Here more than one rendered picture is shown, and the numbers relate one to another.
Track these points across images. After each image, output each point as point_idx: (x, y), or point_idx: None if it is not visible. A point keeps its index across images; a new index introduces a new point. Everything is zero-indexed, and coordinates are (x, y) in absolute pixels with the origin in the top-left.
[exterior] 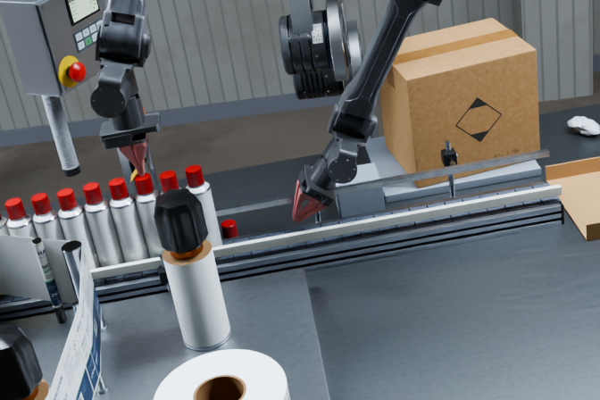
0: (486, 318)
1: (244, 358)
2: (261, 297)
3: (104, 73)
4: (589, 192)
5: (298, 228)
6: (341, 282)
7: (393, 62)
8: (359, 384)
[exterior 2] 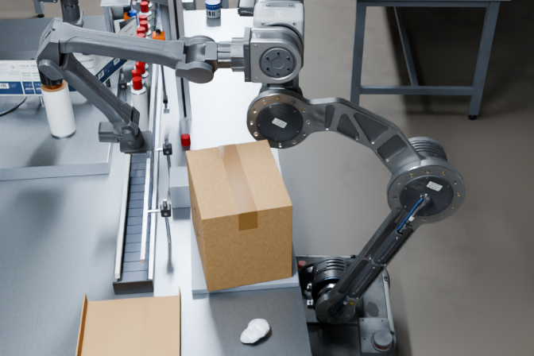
0: (33, 242)
1: None
2: (86, 147)
3: None
4: (149, 316)
5: (152, 160)
6: (106, 187)
7: (222, 146)
8: (9, 190)
